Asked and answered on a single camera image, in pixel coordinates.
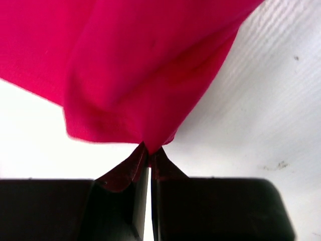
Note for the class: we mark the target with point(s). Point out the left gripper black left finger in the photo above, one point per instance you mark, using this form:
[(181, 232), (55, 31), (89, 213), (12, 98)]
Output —
[(111, 207)]

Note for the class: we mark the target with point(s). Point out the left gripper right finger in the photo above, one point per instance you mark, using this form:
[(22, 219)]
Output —
[(186, 208)]

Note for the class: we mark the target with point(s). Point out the bright red t shirt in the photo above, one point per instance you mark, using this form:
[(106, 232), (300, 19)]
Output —
[(123, 71)]

